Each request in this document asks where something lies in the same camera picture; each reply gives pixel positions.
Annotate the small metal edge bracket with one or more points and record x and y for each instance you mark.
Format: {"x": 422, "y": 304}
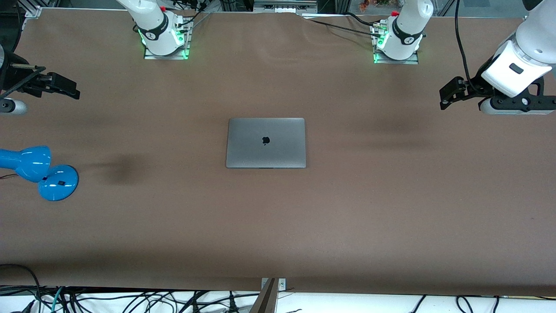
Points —
{"x": 281, "y": 284}

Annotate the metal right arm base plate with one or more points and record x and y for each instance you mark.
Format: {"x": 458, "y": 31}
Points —
{"x": 150, "y": 56}

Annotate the white sheet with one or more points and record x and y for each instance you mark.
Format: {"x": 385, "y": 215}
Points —
{"x": 347, "y": 305}

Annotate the grey laptop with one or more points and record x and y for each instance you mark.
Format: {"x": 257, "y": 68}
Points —
{"x": 278, "y": 148}

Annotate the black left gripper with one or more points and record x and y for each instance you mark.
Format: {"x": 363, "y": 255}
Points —
{"x": 472, "y": 88}

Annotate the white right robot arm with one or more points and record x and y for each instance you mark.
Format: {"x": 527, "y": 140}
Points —
{"x": 156, "y": 30}

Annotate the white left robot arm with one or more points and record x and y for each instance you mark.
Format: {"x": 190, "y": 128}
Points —
{"x": 521, "y": 56}

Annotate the grey power strip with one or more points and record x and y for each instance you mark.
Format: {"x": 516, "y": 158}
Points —
{"x": 284, "y": 6}

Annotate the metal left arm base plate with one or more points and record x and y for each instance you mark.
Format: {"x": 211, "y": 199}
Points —
{"x": 412, "y": 61}

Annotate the blue desk lamp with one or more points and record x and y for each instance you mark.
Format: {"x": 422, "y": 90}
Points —
{"x": 56, "y": 184}

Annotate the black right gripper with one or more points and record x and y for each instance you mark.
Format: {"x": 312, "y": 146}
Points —
{"x": 9, "y": 77}

